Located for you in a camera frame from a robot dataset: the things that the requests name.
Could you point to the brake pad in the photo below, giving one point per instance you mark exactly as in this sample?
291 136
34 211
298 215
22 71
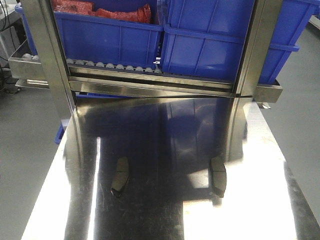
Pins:
120 177
218 176

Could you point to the roller conveyor track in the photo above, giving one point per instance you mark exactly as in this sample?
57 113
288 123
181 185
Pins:
88 64

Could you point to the right blue plastic bin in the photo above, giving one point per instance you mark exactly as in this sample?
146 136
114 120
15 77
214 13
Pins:
205 38

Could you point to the blue plastic bin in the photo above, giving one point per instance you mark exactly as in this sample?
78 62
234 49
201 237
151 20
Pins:
106 40
205 38

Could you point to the red mesh bag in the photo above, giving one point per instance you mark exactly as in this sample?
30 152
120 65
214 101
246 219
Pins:
141 15

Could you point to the left blue plastic bin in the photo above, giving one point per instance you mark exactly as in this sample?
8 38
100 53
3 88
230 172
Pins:
106 40

